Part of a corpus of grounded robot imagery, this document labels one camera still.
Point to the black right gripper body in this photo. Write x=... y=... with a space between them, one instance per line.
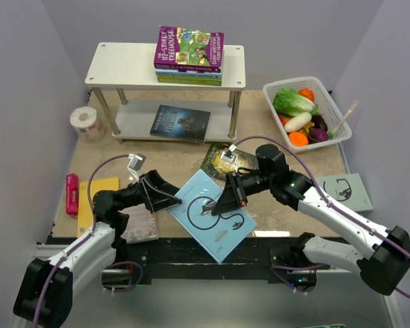
x=236 y=182

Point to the white radish toy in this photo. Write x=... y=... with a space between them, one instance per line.
x=297 y=122

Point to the white two-tier shelf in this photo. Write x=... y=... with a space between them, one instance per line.
x=121 y=76

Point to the purple onion toy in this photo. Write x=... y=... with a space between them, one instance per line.
x=318 y=135

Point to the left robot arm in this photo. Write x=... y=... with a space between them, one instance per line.
x=49 y=286

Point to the yellow book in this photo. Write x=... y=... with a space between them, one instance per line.
x=85 y=218

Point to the dark green illustrated book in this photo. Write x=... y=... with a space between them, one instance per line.
x=217 y=168

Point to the dark glossy hardcover book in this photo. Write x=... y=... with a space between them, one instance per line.
x=180 y=123

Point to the white plastic basket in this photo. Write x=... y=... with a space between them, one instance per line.
x=326 y=107

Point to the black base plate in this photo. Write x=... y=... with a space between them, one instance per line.
x=253 y=259

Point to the purple Treehouse paperback book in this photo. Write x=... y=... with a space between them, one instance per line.
x=189 y=49

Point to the yellow pepper toy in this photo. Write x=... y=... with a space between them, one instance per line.
x=307 y=128

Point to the orange pumpkin toy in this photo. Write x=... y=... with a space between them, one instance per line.
x=307 y=93

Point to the green lettuce toy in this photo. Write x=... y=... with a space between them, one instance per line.
x=289 y=102

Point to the grey-green cat book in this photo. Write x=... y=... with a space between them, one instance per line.
x=347 y=189

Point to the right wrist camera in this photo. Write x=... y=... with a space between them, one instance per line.
x=230 y=157

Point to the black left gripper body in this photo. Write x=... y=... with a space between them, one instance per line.
x=147 y=194

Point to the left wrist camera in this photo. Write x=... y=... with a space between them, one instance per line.
x=135 y=164

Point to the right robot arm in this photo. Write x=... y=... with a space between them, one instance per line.
x=381 y=256

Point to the orange carrot toy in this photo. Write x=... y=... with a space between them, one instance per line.
x=298 y=139

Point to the red pepper toy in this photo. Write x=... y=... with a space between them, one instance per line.
x=282 y=119

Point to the green cartoon paperback book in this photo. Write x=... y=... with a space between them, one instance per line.
x=190 y=81

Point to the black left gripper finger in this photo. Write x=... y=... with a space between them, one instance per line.
x=161 y=203
x=159 y=189

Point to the toilet paper roll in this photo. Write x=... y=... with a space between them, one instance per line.
x=87 y=124

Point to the light blue cat book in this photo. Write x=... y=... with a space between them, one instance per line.
x=220 y=234

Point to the green onion toy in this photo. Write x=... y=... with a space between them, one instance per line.
x=333 y=132

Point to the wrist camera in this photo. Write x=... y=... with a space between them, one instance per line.
x=135 y=164
x=230 y=157

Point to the blue Treehouse paperback book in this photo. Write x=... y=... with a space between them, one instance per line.
x=188 y=74

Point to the floral pastel notebook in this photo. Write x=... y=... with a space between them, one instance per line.
x=141 y=226

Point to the purple eggplant toy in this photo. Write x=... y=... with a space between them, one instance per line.
x=319 y=122

